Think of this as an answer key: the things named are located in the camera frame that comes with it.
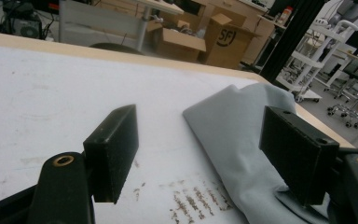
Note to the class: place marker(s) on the small open cardboard box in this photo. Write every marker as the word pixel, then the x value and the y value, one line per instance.
pixel 180 43

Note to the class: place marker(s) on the black electronics box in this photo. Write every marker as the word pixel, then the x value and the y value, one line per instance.
pixel 45 6

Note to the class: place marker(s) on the large cardboard box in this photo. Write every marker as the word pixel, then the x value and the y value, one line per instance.
pixel 227 46

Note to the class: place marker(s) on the black metal post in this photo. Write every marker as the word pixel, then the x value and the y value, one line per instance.
pixel 289 37

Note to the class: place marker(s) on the grey printed t-shirt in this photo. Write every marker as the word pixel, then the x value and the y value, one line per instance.
pixel 230 140

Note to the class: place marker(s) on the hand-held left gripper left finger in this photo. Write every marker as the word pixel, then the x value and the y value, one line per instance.
pixel 115 155

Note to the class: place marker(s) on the bottle with red cap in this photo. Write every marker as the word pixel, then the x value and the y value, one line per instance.
pixel 285 17

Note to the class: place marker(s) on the silver computer case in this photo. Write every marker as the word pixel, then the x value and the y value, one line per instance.
pixel 24 28

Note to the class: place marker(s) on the white table mat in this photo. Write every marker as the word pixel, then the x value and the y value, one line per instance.
pixel 74 93

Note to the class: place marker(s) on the desk with white legs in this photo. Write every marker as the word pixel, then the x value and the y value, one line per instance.
pixel 99 25

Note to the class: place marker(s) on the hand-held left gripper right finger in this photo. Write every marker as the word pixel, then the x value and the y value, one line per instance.
pixel 301 158

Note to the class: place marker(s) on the black round stool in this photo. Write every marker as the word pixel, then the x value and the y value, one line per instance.
pixel 115 48

